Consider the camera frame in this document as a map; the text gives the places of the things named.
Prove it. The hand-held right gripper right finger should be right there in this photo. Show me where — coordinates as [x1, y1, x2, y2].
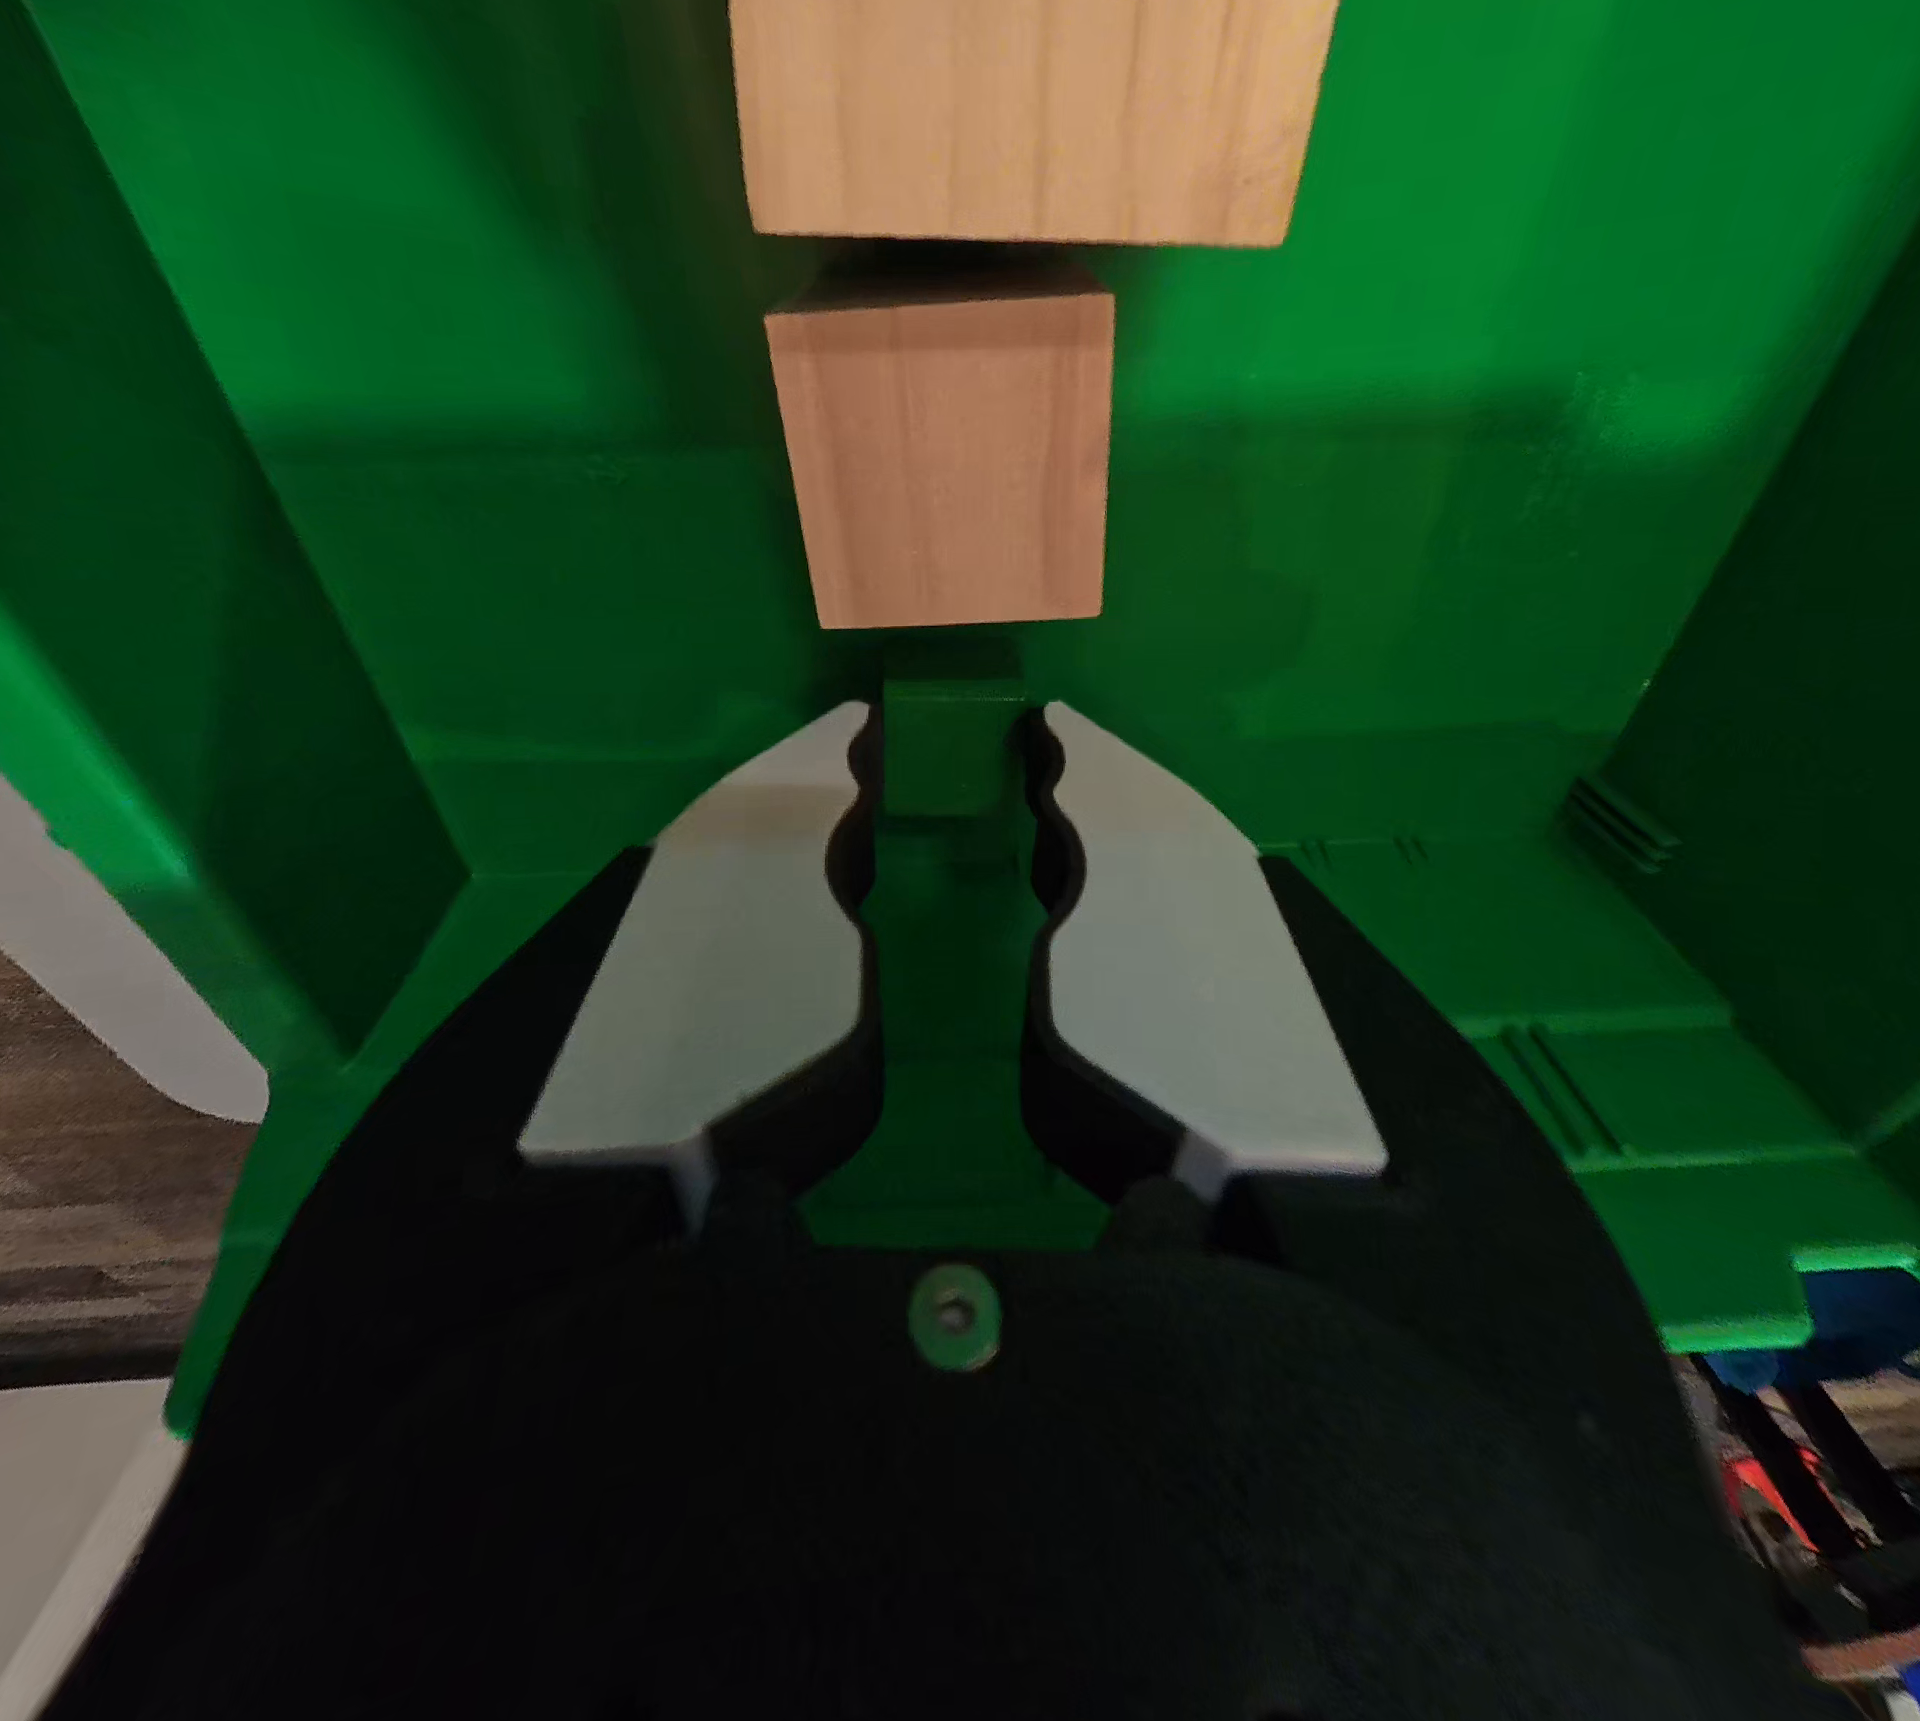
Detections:
[1024, 700, 1393, 1213]

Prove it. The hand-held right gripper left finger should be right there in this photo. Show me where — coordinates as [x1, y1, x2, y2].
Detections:
[514, 700, 891, 1231]

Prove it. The small green cube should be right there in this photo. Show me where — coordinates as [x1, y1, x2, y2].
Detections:
[877, 649, 1039, 822]

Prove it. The medium wooden cube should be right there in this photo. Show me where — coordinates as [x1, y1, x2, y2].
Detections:
[762, 257, 1121, 632]

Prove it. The green plastic bin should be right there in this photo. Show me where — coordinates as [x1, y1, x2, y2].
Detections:
[0, 0, 1920, 1438]

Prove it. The large wooden cube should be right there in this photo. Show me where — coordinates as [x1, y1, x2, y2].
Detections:
[705, 0, 1386, 249]

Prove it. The blue plastic bin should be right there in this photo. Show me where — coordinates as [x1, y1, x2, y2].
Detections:
[1710, 1271, 1920, 1392]

